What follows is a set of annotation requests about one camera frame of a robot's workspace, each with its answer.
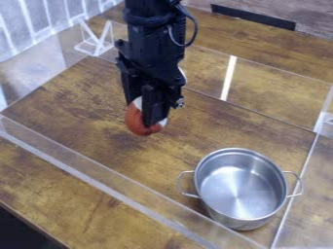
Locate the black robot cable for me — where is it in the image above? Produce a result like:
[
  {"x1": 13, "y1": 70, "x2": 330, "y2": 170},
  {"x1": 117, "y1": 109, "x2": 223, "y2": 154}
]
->
[{"x1": 165, "y1": 1, "x2": 200, "y2": 49}]

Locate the black bar on table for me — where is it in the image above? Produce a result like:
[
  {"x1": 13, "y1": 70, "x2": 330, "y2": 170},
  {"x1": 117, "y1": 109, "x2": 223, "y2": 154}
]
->
[{"x1": 211, "y1": 4, "x2": 296, "y2": 31}]

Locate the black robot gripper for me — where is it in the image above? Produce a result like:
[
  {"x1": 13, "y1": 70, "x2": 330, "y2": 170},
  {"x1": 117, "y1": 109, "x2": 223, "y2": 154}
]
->
[{"x1": 116, "y1": 18, "x2": 185, "y2": 126}]

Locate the plush mushroom brown white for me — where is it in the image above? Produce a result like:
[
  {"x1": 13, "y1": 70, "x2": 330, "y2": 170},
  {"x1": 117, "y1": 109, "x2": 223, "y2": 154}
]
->
[{"x1": 124, "y1": 67, "x2": 187, "y2": 136}]

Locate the clear acrylic triangle bracket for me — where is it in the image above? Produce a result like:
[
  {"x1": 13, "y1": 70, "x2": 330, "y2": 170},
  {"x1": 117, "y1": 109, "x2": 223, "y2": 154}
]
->
[{"x1": 73, "y1": 19, "x2": 114, "y2": 56}]

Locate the clear acrylic enclosure panel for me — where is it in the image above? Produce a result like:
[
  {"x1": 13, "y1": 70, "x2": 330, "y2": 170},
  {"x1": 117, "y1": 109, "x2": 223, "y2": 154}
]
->
[{"x1": 0, "y1": 115, "x2": 333, "y2": 249}]

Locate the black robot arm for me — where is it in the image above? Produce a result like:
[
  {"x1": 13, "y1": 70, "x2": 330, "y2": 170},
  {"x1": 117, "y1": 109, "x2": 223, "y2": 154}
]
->
[{"x1": 116, "y1": 0, "x2": 187, "y2": 126}]

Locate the silver pot with handles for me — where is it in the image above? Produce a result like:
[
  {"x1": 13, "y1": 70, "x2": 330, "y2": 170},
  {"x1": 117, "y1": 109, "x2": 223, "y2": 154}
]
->
[{"x1": 176, "y1": 148, "x2": 304, "y2": 231}]

